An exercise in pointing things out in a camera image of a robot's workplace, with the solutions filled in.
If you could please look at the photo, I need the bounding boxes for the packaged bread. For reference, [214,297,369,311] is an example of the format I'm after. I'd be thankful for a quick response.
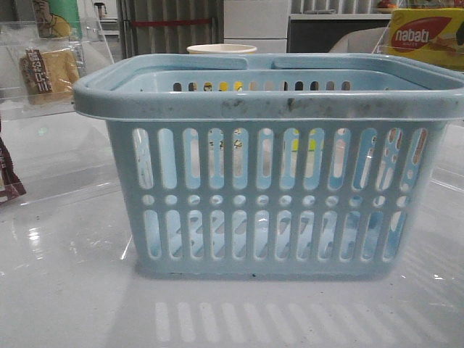
[19,48,79,105]

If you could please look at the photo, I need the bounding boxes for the light blue plastic basket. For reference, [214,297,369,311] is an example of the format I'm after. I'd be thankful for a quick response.
[73,54,463,278]

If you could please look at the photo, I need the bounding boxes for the yellow popcorn paper cup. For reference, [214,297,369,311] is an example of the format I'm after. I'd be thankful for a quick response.
[187,43,257,54]

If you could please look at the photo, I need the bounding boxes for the white refrigerator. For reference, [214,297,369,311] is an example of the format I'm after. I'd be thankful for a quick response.
[223,1,291,53]

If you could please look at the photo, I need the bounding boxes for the dark kitchen counter cabinet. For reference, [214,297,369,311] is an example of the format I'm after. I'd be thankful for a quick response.
[287,14,390,53]

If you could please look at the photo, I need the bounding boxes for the clear acrylic display shelf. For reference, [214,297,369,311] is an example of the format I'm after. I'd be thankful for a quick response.
[1,17,113,205]

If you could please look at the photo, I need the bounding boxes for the grey armchair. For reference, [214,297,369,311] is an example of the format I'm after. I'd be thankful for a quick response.
[329,27,387,54]

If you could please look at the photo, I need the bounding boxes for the red snack packet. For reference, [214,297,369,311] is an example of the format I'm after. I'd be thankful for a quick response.
[1,141,26,204]

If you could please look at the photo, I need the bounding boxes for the green cartoon drink bottle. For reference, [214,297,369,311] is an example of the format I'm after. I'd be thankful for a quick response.
[32,0,82,40]

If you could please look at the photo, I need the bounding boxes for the yellow nabati wafer box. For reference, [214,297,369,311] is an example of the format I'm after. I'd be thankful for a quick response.
[384,8,464,72]

